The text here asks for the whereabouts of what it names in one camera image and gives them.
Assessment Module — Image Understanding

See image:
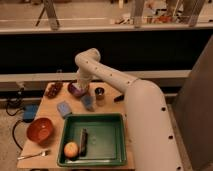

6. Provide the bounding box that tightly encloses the bunch of dark grapes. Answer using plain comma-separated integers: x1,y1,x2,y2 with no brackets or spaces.
45,82,63,99

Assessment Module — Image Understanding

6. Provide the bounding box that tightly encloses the grey panel at right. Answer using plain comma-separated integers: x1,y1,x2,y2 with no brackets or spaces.
172,34,213,171

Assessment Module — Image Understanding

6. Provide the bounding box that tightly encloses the metal cup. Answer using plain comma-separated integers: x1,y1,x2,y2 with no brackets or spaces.
95,87,105,106

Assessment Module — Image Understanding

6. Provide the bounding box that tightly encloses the red orange bowl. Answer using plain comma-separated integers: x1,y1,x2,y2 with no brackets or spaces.
26,118,54,144

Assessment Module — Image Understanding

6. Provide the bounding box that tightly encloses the yellow red apple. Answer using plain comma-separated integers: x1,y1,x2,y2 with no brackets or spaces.
64,141,78,158

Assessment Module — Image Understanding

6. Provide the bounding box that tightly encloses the blue grey cloth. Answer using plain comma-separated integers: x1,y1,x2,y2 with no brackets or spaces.
81,95,94,111

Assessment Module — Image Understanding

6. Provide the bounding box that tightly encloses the green plastic tray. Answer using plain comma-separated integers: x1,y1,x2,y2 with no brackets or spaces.
57,113,127,168

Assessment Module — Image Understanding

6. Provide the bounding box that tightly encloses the silver fork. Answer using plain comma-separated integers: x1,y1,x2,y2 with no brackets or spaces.
17,150,51,160

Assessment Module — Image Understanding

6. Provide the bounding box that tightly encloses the blue sponge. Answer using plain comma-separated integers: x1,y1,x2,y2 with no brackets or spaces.
57,101,72,118

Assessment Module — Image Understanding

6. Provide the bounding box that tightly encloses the black cable on floor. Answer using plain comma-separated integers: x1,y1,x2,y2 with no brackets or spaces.
4,89,28,151

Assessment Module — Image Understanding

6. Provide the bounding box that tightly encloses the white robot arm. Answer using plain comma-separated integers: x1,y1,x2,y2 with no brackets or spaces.
75,48,184,171

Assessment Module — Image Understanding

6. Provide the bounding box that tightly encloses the blue box on floor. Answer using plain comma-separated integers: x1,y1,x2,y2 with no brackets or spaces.
23,104,38,123

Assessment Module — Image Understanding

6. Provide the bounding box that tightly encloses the small black object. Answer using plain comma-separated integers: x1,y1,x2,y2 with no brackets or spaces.
114,95,124,102

